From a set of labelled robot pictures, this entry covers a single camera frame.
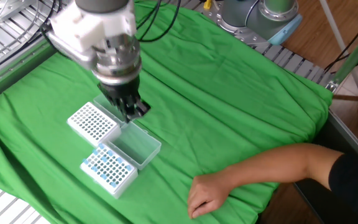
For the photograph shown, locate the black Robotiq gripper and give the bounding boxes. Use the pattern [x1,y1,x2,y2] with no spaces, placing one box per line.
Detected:
[97,75,151,124]

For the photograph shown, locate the white pipette tip rack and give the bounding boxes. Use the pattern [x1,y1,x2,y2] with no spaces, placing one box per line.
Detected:
[80,142,139,199]
[67,101,122,147]

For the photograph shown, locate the person's bare forearm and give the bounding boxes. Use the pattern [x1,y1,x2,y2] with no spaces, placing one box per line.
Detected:
[225,142,345,191]

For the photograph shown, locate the person's hand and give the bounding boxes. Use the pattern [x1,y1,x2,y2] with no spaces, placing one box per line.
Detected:
[187,172,233,220]

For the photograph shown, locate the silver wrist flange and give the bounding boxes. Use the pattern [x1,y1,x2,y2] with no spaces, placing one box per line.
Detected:
[91,32,143,86]

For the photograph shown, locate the green table cloth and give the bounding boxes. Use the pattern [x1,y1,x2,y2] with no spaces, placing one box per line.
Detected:
[0,0,334,224]

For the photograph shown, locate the silver metal plate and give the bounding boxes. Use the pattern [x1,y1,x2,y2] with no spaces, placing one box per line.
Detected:
[0,0,39,24]

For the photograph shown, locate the thin white pole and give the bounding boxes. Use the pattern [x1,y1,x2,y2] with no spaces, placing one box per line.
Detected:
[318,0,358,102]

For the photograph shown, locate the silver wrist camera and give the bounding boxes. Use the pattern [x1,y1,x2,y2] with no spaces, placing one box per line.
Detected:
[46,30,105,72]

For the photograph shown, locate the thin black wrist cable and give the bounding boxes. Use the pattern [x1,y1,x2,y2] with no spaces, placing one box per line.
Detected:
[134,0,164,32]

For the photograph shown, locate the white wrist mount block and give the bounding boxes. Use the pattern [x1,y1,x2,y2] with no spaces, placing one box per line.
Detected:
[48,1,137,54]

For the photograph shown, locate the black table cable bundle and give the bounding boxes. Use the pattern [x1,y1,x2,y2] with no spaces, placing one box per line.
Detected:
[0,0,63,80]

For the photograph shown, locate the grey aluminium frame rail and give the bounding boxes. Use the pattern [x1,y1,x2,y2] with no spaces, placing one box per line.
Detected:
[0,39,57,108]

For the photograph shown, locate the aluminium table edge rail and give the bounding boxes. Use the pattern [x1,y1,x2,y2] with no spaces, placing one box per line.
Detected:
[326,110,358,159]

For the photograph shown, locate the black floor cables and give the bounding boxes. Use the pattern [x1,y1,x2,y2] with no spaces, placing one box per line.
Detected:
[323,11,358,75]

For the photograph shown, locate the aluminium corner post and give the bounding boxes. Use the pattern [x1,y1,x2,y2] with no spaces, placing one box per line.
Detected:
[333,19,358,91]

